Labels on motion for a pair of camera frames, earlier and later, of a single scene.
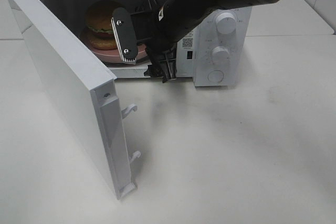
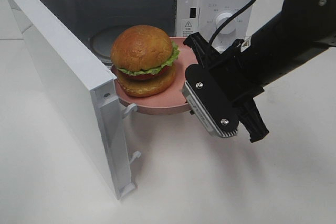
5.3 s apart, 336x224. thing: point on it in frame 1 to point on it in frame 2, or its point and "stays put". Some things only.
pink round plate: x=109 y=55 to x=170 y=102
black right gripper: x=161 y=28 to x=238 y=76
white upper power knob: x=226 y=23 stays put
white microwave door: x=87 y=89 stays put
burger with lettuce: x=100 y=27 to x=141 y=58
